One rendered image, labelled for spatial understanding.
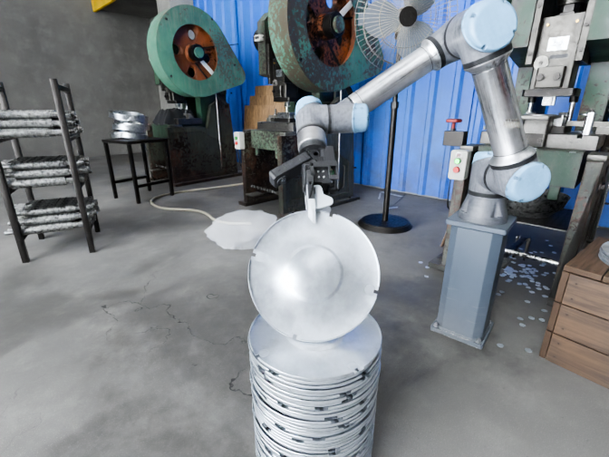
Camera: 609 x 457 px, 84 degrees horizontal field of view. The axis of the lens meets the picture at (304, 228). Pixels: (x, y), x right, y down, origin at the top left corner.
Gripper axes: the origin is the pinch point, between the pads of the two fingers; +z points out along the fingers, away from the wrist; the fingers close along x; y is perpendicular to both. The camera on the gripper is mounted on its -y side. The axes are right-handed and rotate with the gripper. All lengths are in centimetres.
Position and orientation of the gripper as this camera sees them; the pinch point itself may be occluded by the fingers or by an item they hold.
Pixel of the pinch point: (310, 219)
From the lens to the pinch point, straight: 78.1
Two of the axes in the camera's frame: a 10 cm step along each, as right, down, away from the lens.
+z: 0.7, 9.0, -4.2
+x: -0.6, 4.3, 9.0
